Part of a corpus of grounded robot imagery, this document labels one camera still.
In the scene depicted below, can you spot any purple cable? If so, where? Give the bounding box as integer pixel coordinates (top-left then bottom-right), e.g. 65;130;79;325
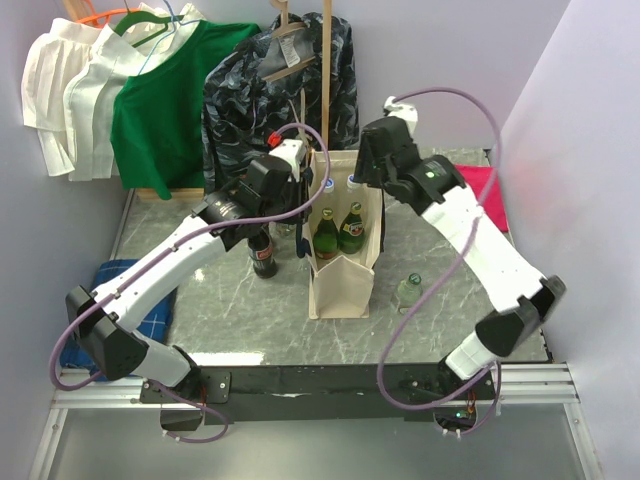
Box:
375;88;501;437
48;122;331;445

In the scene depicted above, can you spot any orange hanger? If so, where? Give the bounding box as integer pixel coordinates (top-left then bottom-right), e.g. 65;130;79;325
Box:
76;0;134;27

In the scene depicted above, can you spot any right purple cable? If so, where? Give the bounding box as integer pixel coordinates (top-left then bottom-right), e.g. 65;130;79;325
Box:
375;88;501;437

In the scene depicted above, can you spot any wooden hanger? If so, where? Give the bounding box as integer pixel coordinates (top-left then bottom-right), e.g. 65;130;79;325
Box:
257;0;315;82

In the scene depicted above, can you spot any blue plaid cloth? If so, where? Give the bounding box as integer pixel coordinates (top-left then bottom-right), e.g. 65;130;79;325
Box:
59;289;177;381

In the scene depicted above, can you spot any aluminium rail frame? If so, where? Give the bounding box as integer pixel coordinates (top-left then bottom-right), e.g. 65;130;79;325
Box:
29;363;603;479

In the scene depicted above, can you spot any clear chang soda bottle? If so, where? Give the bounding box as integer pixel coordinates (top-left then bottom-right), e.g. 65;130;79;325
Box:
396;273;423;314
276;223;296;238

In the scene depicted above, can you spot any dark patterned hanging shirt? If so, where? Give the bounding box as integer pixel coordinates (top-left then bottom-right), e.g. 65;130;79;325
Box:
201;11;360;194

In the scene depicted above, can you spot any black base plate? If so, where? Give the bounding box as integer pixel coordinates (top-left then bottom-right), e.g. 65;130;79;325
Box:
139;363;495;423

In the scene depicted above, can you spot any green hanging t-shirt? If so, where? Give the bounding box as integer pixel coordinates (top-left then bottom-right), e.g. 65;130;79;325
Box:
110;21;260;200

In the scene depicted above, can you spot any cream canvas tote bag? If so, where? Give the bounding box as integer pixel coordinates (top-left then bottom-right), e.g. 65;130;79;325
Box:
302;150;385;319

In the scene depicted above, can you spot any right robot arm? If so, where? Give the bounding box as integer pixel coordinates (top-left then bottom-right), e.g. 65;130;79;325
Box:
354;116;566;398

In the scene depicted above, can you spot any green hanger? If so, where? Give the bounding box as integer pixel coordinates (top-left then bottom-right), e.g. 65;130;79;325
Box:
113;6;184;48

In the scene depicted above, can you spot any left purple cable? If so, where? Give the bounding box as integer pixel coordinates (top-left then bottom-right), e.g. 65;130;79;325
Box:
48;122;331;445

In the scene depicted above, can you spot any clear Chang soda bottle left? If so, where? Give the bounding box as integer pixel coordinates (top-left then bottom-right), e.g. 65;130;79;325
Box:
276;223;296;238

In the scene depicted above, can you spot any clear Chang soda bottle right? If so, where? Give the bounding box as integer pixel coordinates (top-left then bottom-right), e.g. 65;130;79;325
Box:
396;273;423;314

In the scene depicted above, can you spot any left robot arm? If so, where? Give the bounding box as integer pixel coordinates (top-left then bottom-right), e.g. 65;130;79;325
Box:
66;140;308;402

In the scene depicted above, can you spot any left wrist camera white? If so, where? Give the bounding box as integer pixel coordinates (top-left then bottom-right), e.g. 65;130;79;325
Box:
270;139;306;169

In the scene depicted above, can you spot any green Perrier bottle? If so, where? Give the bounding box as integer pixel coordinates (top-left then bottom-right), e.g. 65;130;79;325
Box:
312;207;339;260
339;202;366;254

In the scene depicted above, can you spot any white hanging blouse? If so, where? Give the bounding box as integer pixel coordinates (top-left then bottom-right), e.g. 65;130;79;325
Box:
21;3;204;181

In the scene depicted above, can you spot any Coca-Cola glass bottle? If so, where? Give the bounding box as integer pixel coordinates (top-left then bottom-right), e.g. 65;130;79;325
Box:
248;231;278;279

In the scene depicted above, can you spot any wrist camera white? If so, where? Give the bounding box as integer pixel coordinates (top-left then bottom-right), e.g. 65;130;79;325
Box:
270;139;306;169
383;96;418;137

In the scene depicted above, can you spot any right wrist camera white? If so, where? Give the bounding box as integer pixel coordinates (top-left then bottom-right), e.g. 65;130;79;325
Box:
383;96;418;137

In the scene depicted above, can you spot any pink folded t-shirt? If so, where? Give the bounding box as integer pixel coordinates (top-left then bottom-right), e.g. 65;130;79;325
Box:
453;164;510;233

